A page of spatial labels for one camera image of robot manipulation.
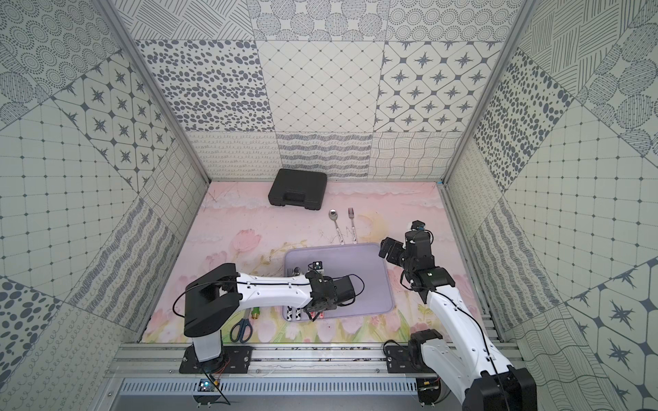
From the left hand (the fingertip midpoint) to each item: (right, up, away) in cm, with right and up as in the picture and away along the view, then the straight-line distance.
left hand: (331, 299), depth 84 cm
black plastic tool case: (-18, +39, +28) cm, 51 cm away
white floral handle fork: (+8, +28, +27) cm, 39 cm away
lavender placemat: (+14, +9, +11) cm, 20 cm away
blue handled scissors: (-28, -9, -4) cm, 30 cm away
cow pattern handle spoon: (-11, -4, -2) cm, 12 cm away
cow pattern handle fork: (-14, -3, -2) cm, 14 cm away
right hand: (+21, +17, -1) cm, 27 cm away
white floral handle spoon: (0, +27, +23) cm, 36 cm away
